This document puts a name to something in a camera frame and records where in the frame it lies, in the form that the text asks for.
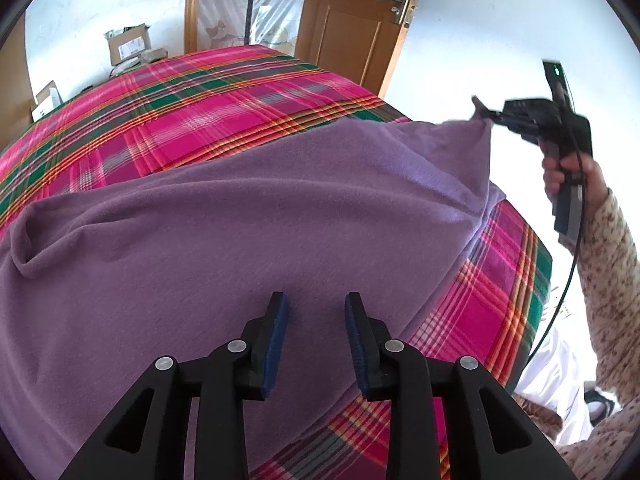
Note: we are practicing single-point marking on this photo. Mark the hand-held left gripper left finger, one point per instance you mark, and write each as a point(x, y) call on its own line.
point(277, 340)

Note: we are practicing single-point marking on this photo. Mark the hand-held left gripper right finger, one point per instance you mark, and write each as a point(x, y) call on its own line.
point(356, 340)

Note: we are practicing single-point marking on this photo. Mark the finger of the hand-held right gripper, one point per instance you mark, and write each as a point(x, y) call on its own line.
point(492, 114)

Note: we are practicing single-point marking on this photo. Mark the purple fleece pants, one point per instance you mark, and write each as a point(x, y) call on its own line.
point(225, 230)

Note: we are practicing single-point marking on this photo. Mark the person's right forearm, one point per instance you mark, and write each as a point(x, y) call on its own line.
point(610, 280)

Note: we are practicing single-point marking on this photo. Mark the person's right hand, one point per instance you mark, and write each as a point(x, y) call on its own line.
point(592, 180)

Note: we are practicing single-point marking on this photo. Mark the wooden door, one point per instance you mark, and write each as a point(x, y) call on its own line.
point(350, 30)

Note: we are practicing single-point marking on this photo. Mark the person's white trousers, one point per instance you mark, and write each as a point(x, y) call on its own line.
point(555, 380)

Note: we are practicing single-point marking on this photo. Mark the clear plastic door curtain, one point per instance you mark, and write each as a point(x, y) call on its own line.
point(280, 5)

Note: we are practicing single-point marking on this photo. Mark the plaid bed sheet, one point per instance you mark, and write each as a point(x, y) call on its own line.
point(200, 105)

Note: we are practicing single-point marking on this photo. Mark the person's shoe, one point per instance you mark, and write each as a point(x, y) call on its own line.
point(600, 402)

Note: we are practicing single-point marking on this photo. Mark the black curtain strip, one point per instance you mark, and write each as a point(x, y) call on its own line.
point(252, 5)

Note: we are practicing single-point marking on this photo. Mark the person's floral jacket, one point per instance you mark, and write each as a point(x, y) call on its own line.
point(610, 450)

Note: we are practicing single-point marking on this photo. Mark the green flat packet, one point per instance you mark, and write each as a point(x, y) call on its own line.
point(154, 55)

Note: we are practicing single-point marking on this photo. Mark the brown cardboard box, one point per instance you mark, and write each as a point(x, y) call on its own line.
point(130, 45)

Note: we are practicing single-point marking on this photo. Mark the white cardboard box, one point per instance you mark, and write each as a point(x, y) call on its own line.
point(47, 100)

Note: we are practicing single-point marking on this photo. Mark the wooden wardrobe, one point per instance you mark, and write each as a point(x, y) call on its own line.
point(12, 90)

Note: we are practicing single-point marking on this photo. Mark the wooden door frame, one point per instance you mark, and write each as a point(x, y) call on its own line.
point(192, 10)

